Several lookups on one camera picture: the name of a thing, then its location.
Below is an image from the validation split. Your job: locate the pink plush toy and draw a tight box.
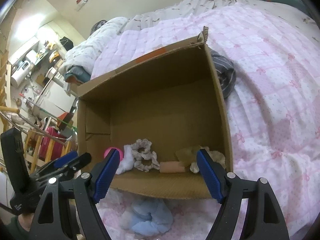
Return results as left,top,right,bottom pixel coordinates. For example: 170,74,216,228
103,146,124,162

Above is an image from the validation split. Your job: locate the white knotted sock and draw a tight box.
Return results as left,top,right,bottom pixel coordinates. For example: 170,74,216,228
116,145,135,175

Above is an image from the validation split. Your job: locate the grey patterned scrunchie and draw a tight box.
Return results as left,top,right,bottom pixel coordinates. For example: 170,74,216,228
131,139,160,172

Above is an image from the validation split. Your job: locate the light blue fluffy cloth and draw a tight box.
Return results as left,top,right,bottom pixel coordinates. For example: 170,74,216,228
120,197,173,237

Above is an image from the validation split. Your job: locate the person's left hand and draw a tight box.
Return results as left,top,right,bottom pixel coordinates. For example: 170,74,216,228
18,213,34,232

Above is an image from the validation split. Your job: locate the red bag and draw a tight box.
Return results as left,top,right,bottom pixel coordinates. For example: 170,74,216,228
39,126,67,162

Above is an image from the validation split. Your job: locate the yellow wooden chair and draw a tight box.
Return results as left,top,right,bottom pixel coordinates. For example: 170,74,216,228
24,126,72,173

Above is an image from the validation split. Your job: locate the white kitchen cabinet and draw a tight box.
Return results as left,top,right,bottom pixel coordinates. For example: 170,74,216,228
36,81,75,117

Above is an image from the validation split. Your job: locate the open cardboard box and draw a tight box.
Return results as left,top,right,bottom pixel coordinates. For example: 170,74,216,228
76,26,234,201

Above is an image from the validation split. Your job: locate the pink patterned quilt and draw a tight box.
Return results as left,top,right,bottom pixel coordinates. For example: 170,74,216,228
89,3,320,240

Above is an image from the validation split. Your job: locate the dark striped garment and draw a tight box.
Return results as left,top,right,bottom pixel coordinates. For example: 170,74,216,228
210,50,236,99

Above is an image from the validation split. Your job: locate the white floral duvet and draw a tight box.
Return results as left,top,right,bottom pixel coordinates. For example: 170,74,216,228
60,0,241,77

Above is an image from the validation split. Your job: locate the black hanging garment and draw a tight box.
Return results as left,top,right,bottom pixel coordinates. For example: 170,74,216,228
60,36,74,51

